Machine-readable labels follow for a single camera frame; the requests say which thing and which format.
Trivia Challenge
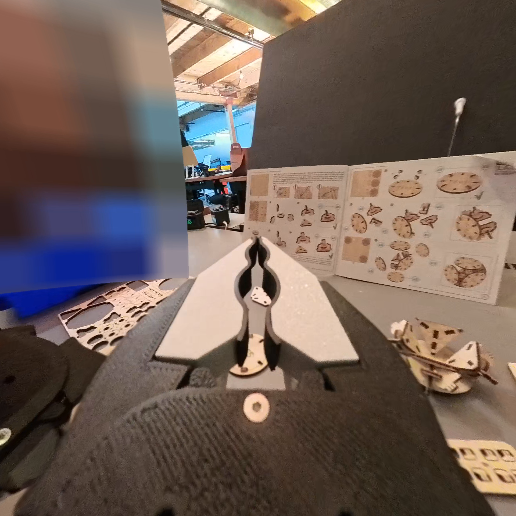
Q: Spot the small holed wooden strip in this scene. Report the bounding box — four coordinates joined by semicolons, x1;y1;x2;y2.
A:
447;438;516;495

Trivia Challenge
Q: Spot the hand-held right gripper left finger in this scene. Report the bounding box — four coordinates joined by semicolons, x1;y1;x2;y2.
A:
154;236;260;373

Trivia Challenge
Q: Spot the wooden model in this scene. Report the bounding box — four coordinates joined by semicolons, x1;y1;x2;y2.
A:
389;317;499;395

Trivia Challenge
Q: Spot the folded instruction sheet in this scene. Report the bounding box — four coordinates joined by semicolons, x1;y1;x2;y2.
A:
243;151;516;306

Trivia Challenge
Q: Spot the punched wooden parts sheet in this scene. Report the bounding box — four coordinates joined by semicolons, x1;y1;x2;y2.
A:
58;278;180;356

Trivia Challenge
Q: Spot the black partition panel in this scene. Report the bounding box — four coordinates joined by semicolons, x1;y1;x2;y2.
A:
249;0;516;163

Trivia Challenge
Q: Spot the white plug with braided cable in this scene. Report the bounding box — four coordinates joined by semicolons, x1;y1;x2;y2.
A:
447;97;468;158

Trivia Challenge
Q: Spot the small wooden disc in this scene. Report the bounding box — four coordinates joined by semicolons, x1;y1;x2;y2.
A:
228;332;269;378

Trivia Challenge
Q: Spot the blue plastic bin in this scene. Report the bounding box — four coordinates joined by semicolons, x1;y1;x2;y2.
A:
0;287;94;320

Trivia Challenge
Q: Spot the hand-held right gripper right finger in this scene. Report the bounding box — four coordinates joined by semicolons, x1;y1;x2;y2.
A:
259;236;360;371

